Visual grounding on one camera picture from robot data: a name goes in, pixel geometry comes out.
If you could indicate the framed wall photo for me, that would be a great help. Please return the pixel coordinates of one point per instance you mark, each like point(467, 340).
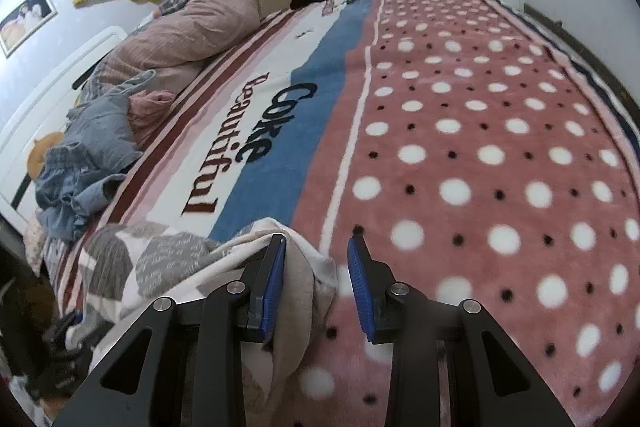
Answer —
point(25, 22)

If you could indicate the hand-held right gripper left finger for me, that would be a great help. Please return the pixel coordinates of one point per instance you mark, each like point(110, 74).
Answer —
point(274, 287)

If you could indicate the pink striped pillow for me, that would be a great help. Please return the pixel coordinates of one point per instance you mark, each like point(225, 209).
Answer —
point(190, 32)

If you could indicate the white bear-print blanket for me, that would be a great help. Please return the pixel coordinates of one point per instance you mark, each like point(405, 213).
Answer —
point(165, 257)

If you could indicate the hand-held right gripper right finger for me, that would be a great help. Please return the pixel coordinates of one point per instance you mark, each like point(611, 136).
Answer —
point(360, 287)

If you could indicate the white bed headboard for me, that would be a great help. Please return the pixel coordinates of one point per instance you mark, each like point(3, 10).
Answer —
point(30, 107)

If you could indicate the brown plush toy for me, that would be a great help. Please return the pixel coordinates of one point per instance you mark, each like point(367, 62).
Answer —
point(42, 147)

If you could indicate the polka dot striped blanket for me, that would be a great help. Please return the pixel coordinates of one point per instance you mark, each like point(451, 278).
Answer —
point(450, 132)

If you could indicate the denim garment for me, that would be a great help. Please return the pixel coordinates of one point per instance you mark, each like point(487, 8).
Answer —
point(65, 187)

